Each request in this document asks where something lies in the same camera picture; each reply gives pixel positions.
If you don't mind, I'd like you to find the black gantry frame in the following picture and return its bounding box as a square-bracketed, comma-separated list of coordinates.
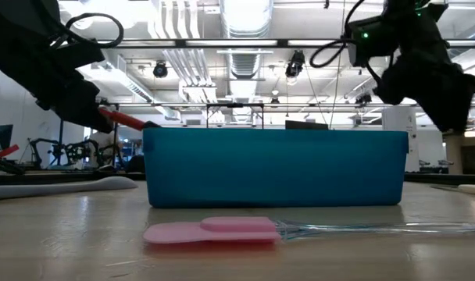
[205, 101, 266, 130]

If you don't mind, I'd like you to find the black overhead camera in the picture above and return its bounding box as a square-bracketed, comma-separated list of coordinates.
[152, 60, 170, 79]
[284, 49, 306, 79]

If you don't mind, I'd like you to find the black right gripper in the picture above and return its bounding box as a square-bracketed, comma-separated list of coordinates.
[373, 15, 475, 133]

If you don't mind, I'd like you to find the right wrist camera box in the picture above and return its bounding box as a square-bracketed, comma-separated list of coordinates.
[345, 15, 401, 68]

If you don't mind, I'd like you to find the overhead LED light bar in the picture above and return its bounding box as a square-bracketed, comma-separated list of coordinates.
[98, 37, 475, 50]

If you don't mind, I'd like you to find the silver ceiling air duct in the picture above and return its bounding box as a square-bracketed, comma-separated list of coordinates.
[218, 0, 277, 81]

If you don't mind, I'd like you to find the grey plastic spoon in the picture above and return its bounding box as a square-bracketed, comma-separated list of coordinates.
[0, 176, 139, 201]

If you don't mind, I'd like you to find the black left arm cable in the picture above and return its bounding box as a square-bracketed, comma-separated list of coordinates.
[48, 12, 125, 51]

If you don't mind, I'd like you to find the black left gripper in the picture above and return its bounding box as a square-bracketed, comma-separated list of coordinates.
[0, 36, 116, 134]

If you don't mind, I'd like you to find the black background robot station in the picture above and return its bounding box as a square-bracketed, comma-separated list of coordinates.
[26, 136, 105, 171]

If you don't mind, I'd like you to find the black background monitor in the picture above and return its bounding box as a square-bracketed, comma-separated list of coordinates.
[284, 119, 330, 131]

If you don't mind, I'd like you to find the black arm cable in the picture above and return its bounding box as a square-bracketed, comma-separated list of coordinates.
[309, 0, 383, 85]
[48, 12, 125, 51]

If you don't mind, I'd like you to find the black aluminium table frame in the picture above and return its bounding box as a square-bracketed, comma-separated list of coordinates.
[0, 170, 475, 186]

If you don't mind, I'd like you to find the red bar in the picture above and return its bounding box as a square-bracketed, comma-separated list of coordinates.
[0, 144, 21, 161]

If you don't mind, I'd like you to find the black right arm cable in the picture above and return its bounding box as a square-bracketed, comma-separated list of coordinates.
[309, 0, 383, 85]

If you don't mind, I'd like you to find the red silicone spoon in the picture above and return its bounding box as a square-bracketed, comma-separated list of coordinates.
[98, 108, 148, 132]

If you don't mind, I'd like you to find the teal plastic bin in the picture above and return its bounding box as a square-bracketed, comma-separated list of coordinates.
[141, 127, 410, 209]

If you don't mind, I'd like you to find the person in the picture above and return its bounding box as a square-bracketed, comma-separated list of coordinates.
[89, 130, 120, 169]

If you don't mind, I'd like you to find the white square pillar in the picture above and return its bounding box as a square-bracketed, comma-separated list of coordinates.
[380, 106, 421, 173]

